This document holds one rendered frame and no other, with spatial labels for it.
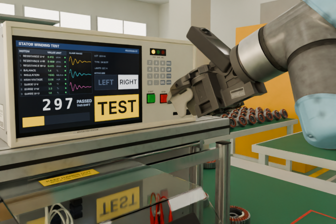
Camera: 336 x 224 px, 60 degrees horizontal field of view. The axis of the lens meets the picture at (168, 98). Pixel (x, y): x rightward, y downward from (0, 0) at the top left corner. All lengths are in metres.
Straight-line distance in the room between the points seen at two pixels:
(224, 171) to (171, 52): 0.35
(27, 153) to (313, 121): 0.42
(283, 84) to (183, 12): 1.84
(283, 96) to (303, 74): 3.77
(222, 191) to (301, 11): 0.56
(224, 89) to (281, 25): 0.14
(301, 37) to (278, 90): 3.79
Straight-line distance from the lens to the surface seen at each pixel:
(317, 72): 0.36
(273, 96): 4.21
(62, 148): 0.54
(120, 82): 0.61
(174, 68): 0.70
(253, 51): 0.43
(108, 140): 0.58
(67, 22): 7.43
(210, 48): 0.50
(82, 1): 7.69
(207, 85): 0.49
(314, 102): 0.35
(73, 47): 0.57
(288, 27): 0.41
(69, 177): 0.52
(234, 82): 0.48
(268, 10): 4.64
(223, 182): 0.83
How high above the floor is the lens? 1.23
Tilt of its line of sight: 4 degrees down
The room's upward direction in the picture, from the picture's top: straight up
